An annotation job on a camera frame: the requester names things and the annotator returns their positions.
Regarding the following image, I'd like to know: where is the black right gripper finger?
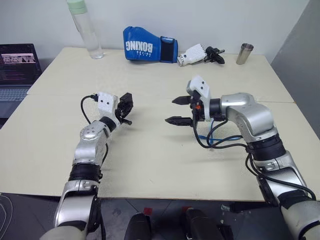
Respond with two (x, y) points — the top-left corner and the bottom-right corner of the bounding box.
(164, 115), (194, 127)
(171, 95), (193, 106)

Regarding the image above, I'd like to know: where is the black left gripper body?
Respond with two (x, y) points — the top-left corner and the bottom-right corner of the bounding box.
(115, 98), (127, 125)

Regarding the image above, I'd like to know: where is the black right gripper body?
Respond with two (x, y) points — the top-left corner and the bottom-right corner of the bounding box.
(189, 90), (204, 128)

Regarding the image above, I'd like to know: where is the spare black gripper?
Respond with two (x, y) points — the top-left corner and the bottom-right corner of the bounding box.
(204, 46), (226, 65)

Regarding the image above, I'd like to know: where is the blue boxing glove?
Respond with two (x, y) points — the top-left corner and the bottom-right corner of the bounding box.
(122, 26), (179, 64)

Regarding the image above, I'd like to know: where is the metal cup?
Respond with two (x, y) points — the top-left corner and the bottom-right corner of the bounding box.
(236, 42), (255, 66)

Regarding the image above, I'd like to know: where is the clear bottle with green cap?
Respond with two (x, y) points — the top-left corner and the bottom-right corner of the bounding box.
(66, 0), (105, 60)

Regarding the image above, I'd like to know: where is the wide dark rounded shape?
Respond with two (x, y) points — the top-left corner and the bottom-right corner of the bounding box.
(184, 207), (226, 240)

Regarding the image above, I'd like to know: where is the narrow dark rounded shape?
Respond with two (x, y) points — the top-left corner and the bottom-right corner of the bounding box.
(124, 212), (153, 240)

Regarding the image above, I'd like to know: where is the dark grey laptop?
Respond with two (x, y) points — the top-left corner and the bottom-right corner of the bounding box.
(0, 43), (43, 120)

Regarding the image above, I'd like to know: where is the black mat with white lines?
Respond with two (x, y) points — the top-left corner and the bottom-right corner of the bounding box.
(0, 192), (62, 240)

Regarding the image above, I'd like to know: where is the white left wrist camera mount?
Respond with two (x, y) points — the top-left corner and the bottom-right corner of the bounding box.
(96, 91), (119, 118)

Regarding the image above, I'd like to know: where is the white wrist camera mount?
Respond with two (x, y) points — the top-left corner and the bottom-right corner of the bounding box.
(96, 91), (119, 118)
(186, 75), (213, 122)

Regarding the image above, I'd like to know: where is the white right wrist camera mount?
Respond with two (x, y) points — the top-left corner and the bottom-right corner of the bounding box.
(186, 75), (213, 122)

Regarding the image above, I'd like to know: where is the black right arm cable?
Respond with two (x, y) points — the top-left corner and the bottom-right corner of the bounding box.
(191, 119), (317, 201)

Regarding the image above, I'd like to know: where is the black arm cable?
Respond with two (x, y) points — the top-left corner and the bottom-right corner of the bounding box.
(80, 94), (100, 125)
(191, 119), (317, 201)

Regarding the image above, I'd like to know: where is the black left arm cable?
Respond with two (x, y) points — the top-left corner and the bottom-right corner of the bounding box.
(80, 94), (100, 125)

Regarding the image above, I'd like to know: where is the spare white camera mount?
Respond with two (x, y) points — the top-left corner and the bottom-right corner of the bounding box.
(176, 43), (207, 67)

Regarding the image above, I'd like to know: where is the blue Ethernet cable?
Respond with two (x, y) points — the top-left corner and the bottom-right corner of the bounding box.
(199, 119), (245, 146)

